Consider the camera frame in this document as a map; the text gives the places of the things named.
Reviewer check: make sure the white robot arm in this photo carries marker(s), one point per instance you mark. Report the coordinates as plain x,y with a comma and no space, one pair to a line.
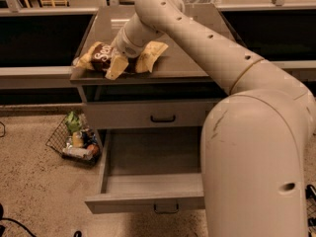
252,142

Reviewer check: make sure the black wire basket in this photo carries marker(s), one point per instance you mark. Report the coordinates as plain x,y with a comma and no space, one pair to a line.
62,138
311,210

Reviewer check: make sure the brown chip bag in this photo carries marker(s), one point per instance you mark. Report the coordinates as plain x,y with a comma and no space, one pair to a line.
99,56

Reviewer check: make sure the white tube package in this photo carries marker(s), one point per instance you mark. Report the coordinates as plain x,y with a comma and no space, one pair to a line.
80,153

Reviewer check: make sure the yellow bottle in basket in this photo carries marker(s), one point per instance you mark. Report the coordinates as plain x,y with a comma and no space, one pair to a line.
77,139

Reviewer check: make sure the grey drawer cabinet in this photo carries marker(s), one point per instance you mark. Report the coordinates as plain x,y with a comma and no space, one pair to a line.
175,77

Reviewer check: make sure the black wire basket right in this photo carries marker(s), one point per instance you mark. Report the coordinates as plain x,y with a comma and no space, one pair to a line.
311,210

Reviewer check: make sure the open grey middle drawer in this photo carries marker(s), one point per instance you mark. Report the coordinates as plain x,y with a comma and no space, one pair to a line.
149,169

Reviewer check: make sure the black wire basket left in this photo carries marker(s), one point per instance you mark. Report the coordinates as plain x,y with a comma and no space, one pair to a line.
62,138

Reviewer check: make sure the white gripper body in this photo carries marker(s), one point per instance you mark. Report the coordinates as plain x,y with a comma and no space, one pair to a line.
125,47

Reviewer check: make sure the closed grey upper drawer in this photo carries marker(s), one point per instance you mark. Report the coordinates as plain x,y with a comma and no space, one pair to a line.
143,114

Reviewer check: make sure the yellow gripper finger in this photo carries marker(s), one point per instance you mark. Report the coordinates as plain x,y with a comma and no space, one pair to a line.
149,55
118,65

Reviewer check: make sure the green leafy vegetable item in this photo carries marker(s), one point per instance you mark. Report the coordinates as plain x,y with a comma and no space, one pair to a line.
73,122

